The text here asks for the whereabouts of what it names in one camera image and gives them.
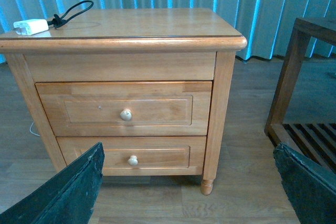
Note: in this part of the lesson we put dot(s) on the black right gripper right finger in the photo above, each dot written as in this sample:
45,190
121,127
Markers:
309,187

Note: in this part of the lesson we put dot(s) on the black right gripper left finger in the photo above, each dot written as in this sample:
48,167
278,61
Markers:
68,197

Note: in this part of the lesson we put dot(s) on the wooden drawer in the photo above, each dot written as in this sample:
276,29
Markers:
127,108
141,156

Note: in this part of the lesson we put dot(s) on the white charger with black cable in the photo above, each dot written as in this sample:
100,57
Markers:
34,26

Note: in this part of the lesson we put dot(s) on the light wooden nightstand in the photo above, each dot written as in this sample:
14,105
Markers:
130,45

